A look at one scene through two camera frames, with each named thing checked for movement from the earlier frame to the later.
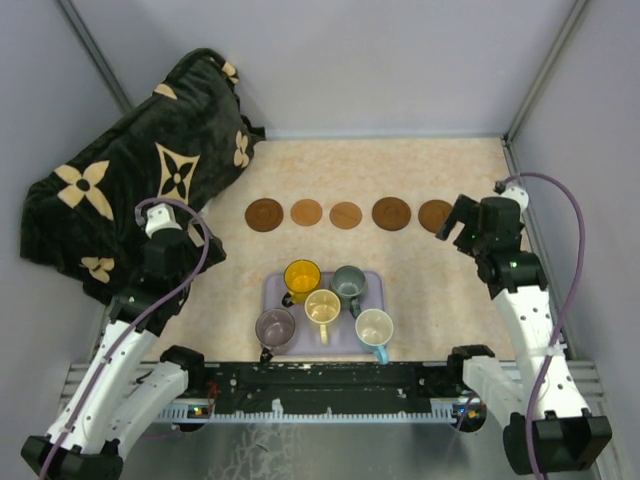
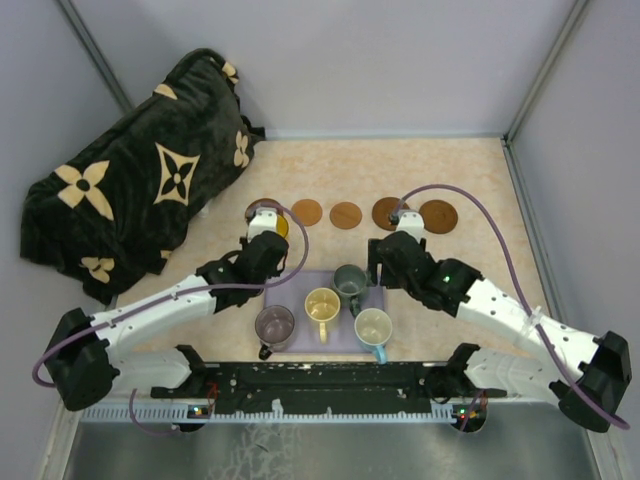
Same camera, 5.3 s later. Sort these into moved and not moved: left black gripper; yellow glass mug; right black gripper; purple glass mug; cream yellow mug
Moved: left black gripper; yellow glass mug; right black gripper
Not moved: cream yellow mug; purple glass mug
